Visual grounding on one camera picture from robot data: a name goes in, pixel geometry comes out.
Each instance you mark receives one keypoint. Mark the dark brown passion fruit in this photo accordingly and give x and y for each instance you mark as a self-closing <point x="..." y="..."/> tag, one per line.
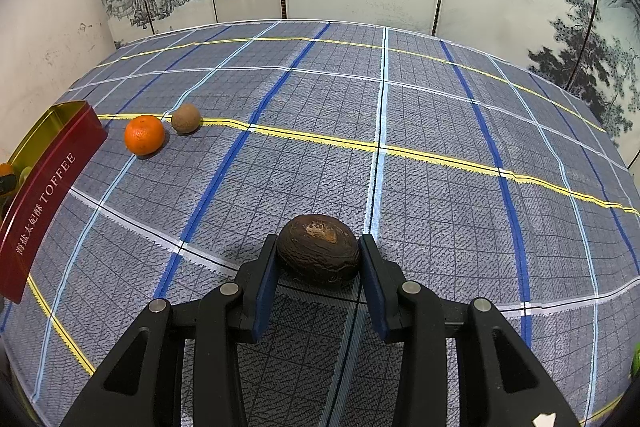
<point x="317" y="252"/>

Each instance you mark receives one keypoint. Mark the small green fruit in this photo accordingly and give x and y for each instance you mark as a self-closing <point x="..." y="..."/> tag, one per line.
<point x="25" y="174"/>

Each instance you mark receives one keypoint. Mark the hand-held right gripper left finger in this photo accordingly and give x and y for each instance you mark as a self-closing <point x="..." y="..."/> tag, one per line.
<point x="262" y="292"/>

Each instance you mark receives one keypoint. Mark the orange mandarin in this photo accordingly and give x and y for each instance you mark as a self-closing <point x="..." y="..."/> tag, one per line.
<point x="4" y="171"/>
<point x="144" y="135"/>

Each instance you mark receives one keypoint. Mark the light brown round fruit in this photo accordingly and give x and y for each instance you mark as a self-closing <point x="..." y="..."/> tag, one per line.
<point x="186" y="119"/>

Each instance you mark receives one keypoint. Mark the red and gold tin box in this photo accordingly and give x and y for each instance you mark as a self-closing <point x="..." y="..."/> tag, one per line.
<point x="45" y="202"/>

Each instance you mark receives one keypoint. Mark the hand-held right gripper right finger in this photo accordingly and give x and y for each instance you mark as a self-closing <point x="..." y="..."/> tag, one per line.
<point x="374" y="292"/>

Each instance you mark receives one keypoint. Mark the green object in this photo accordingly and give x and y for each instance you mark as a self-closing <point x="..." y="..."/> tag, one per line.
<point x="636" y="359"/>

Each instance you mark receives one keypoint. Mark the blue plaid tablecloth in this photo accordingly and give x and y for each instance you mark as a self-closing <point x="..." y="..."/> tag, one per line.
<point x="425" y="107"/>

